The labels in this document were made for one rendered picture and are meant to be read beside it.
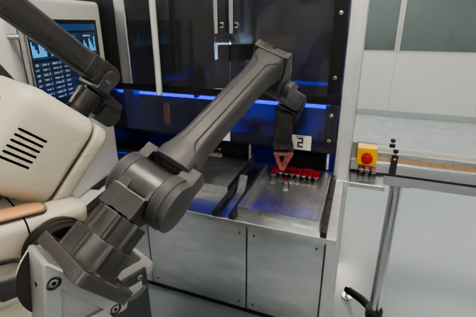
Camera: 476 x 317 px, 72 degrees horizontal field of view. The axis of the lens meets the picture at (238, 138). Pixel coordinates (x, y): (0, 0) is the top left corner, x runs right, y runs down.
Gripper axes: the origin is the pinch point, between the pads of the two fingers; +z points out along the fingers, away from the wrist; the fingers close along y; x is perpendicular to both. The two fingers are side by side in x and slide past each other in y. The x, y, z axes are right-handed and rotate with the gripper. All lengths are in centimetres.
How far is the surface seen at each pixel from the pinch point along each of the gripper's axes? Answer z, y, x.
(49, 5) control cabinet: -53, 3, 81
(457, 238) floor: 93, 106, -136
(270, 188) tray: 10.0, 1.7, 3.4
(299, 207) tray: 10.2, -11.1, -6.0
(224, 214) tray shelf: 11.1, -16.7, 18.4
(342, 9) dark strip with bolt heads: -53, 11, -17
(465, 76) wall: 10, 417, -290
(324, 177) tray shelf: 9.5, 13.7, -18.3
